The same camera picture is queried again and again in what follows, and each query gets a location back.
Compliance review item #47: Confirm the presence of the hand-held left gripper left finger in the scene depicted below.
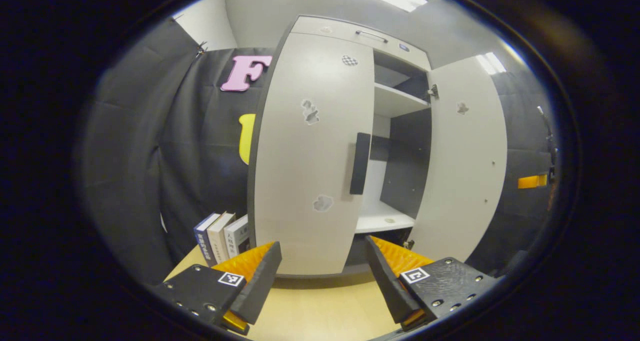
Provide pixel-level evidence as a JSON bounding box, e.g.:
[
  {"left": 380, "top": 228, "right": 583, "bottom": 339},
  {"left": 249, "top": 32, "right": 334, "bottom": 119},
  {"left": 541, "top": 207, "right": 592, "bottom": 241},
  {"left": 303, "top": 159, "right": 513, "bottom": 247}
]
[{"left": 150, "top": 241, "right": 283, "bottom": 334}]

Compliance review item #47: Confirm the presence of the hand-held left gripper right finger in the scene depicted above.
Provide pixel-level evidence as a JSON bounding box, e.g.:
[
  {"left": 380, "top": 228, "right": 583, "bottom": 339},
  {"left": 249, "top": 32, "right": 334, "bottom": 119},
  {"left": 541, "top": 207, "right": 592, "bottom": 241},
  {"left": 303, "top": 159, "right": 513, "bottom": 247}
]
[{"left": 363, "top": 235, "right": 501, "bottom": 332}]

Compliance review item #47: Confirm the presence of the grey shoe cabinet door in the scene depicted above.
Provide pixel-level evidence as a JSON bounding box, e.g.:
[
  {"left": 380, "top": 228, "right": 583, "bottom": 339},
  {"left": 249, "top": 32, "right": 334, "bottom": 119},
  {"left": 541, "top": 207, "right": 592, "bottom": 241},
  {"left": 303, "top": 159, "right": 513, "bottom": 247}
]
[
  {"left": 407, "top": 56, "right": 508, "bottom": 263},
  {"left": 248, "top": 32, "right": 376, "bottom": 277}
]

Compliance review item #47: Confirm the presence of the grey shoe cabinet body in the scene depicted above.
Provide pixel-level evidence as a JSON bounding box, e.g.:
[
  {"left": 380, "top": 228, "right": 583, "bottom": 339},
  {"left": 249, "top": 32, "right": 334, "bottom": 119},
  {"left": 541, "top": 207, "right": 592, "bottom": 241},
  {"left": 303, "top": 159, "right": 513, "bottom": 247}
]
[{"left": 247, "top": 15, "right": 441, "bottom": 279}]

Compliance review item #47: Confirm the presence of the white book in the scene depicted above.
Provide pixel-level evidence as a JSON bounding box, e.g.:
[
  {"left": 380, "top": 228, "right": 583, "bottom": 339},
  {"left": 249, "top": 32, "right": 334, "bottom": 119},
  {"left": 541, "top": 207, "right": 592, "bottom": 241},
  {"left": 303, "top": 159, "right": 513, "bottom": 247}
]
[{"left": 223, "top": 214, "right": 251, "bottom": 259}]

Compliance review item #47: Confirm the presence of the cream book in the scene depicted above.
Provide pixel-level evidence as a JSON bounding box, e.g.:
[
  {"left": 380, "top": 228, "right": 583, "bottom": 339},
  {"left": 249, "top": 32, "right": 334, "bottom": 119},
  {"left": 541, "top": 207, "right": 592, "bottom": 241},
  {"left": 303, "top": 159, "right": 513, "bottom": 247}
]
[{"left": 206, "top": 211, "right": 237, "bottom": 264}]

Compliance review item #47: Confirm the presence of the blue book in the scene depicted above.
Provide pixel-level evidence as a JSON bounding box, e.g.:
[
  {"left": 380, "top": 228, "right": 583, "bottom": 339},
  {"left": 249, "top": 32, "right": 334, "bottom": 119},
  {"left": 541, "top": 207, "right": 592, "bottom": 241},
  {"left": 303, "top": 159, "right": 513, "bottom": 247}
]
[{"left": 193, "top": 212, "right": 222, "bottom": 267}]

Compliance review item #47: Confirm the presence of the small ceiling light panel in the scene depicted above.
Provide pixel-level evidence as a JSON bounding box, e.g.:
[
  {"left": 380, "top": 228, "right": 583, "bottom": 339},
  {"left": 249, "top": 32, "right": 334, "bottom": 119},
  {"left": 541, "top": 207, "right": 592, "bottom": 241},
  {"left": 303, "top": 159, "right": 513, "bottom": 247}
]
[{"left": 475, "top": 52, "right": 507, "bottom": 75}]

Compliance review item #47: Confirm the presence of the black backdrop cloth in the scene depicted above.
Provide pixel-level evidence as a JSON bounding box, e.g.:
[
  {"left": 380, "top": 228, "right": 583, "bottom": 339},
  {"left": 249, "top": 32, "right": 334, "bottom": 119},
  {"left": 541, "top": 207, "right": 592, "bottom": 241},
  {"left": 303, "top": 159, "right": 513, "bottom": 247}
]
[{"left": 75, "top": 18, "right": 561, "bottom": 287}]

